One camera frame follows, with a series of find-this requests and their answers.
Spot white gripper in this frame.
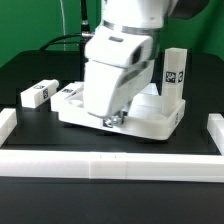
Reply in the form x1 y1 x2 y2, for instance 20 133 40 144
83 26 154 127

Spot white desk top tray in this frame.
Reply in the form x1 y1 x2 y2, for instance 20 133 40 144
50 82 186 140

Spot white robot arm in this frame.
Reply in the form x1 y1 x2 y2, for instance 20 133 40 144
83 0 210 126

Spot marker sheet with tags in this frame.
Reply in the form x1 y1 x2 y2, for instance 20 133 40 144
142 83 158 95

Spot white U-shaped fence frame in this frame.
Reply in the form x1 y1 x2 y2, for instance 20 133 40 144
0 108 224 183

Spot black cable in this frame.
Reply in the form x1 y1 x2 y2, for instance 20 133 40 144
39 0 98 52

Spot white thin cable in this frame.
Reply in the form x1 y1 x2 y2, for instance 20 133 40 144
59 0 67 52

